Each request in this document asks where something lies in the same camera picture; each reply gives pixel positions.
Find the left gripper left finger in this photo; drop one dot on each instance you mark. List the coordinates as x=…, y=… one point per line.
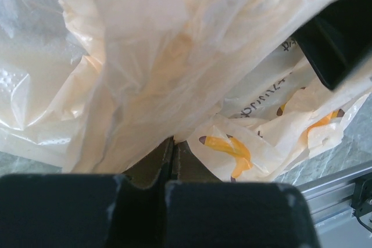
x=88, y=210

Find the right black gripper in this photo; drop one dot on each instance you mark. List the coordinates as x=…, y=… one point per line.
x=337, y=40

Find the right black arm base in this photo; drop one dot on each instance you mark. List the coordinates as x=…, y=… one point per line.
x=361, y=199

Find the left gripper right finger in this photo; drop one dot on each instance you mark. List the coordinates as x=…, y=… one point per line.
x=233, y=214

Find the translucent printed plastic bag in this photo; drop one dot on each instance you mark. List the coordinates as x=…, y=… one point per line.
x=96, y=85

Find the aluminium mounting rail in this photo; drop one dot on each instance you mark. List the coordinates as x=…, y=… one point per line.
x=330, y=195

